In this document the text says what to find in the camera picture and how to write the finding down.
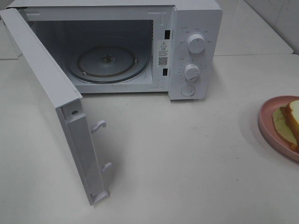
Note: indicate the white microwave knob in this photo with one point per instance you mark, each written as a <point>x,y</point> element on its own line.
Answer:
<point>196,43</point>
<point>191,72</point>

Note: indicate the pink round plate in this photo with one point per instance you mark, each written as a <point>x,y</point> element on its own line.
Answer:
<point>267,129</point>

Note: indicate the white microwave oven body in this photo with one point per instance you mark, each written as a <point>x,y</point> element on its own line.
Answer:
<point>158,27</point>

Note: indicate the round door release button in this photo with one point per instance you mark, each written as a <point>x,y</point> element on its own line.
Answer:
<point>188,91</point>

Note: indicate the white bread sandwich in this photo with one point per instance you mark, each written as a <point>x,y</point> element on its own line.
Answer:
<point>286,124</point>

